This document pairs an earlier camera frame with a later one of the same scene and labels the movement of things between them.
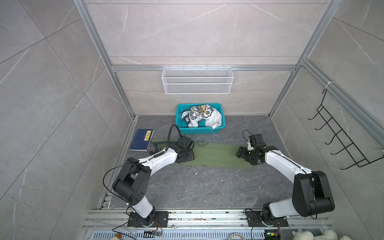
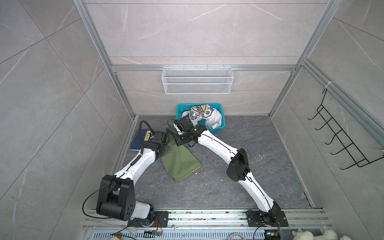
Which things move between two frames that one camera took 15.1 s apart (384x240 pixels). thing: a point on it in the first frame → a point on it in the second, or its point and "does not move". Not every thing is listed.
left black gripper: [191, 155] → [167, 149]
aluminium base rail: [208, 219] does not move
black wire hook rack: [350, 151] does not move
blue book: [142, 140] does not move
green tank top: [213, 155] → [180, 161]
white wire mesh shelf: [197, 80] does not move
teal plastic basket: [186, 129] does not move
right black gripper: [241, 153] → [180, 143]
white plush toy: [329, 234] does not move
